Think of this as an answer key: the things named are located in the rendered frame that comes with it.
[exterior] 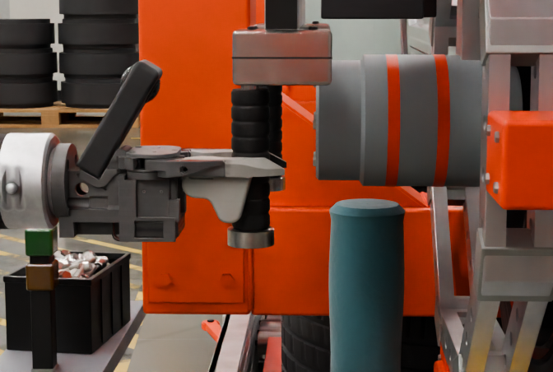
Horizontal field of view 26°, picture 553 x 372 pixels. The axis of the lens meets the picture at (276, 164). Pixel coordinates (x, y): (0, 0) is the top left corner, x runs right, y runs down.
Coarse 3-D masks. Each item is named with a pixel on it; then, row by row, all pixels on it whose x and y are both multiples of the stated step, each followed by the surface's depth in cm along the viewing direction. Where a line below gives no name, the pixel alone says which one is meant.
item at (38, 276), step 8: (32, 264) 169; (40, 264) 169; (48, 264) 169; (56, 264) 171; (32, 272) 169; (40, 272) 169; (48, 272) 169; (56, 272) 171; (32, 280) 169; (40, 280) 169; (48, 280) 169; (56, 280) 171; (32, 288) 169; (40, 288) 169; (48, 288) 169
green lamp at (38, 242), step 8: (32, 232) 168; (40, 232) 168; (48, 232) 168; (56, 232) 171; (32, 240) 168; (40, 240) 168; (48, 240) 168; (56, 240) 171; (32, 248) 168; (40, 248) 168; (48, 248) 168; (56, 248) 171; (32, 256) 169; (40, 256) 169; (48, 256) 169
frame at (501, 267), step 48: (480, 0) 105; (528, 0) 100; (432, 48) 152; (528, 48) 99; (432, 192) 150; (480, 192) 105; (432, 240) 150; (480, 240) 103; (528, 240) 103; (480, 288) 104; (528, 288) 103; (480, 336) 110; (528, 336) 109
